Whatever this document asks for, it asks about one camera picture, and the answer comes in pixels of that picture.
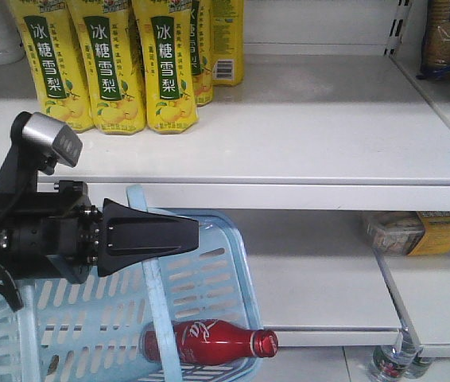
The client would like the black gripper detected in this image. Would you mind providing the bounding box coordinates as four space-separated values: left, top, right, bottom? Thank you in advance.
0 180 200 283

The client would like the light blue plastic basket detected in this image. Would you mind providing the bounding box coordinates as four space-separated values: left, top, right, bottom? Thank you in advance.
0 183 268 382

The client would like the red aluminium coke bottle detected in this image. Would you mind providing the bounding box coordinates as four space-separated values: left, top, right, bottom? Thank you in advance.
139 318 280 365

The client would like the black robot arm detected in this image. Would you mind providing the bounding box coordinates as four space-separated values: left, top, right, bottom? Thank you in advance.
0 181 200 311

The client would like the yellow pear drink bottle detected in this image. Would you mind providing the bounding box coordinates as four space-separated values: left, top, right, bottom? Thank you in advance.
9 1 94 133
68 1 146 135
132 0 198 134
211 0 244 86

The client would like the white store shelving unit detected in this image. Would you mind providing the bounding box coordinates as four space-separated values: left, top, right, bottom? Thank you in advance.
0 0 450 359

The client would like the clear cracker box yellow label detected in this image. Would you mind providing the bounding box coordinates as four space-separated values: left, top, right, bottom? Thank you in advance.
361 211 450 256

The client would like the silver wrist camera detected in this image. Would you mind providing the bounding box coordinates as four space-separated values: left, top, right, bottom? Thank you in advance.
10 111 83 175

